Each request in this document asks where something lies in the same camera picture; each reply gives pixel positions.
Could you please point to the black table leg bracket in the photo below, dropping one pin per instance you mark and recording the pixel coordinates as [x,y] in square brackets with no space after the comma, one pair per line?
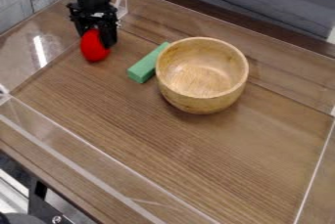
[39,208]

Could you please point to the green rectangular block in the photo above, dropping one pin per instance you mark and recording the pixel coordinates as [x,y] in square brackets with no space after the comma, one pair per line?
[142,69]

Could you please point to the red toy strawberry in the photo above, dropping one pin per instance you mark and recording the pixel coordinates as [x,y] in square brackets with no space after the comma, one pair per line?
[93,49]

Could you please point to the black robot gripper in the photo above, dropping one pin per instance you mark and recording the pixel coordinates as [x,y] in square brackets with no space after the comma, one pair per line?
[83,11]

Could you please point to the wooden bowl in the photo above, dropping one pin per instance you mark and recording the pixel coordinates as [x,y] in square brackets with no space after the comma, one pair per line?
[201,74]

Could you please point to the clear acrylic tray wall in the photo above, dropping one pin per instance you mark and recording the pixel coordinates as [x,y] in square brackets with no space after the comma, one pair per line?
[134,161]

